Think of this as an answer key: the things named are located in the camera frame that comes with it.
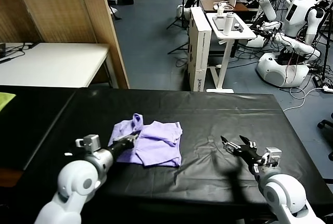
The black floor power strip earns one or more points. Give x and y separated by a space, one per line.
318 81

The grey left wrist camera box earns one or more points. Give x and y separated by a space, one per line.
91 142

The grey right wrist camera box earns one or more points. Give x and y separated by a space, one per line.
273 155

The black tripod stand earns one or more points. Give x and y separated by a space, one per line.
185 5

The white bottle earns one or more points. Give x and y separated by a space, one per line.
228 24

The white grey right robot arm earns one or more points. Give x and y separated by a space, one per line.
283 192

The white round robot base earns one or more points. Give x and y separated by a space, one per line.
180 11

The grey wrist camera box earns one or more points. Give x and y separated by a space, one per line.
91 142
273 155

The black plastic table cover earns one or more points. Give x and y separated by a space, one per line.
260 104

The black side table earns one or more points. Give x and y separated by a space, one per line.
31 120

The wooden folding screen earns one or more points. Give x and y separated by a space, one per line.
65 8

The tall black tripod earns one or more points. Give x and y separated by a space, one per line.
325 52

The white rectangular table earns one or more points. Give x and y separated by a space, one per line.
57 63

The lavender t-shirt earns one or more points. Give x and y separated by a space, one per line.
156 146

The yellow-green cloth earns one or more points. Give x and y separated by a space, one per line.
5 100

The small black gadget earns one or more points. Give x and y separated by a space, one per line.
238 27

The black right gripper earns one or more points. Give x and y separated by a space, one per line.
248 155

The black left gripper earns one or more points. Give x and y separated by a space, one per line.
121 147

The tall white cardboard box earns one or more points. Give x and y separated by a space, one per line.
200 52

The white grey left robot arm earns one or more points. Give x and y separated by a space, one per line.
78 179

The white height-adjustable desk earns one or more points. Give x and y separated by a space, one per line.
223 60

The white humanoid robot with base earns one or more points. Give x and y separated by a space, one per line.
296 13

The small black device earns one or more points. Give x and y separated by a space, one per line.
2 50

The white headset on stand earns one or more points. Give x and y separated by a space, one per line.
221 7

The brown wooden desk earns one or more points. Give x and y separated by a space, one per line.
208 3

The black office chair base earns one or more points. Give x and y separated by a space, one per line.
325 124

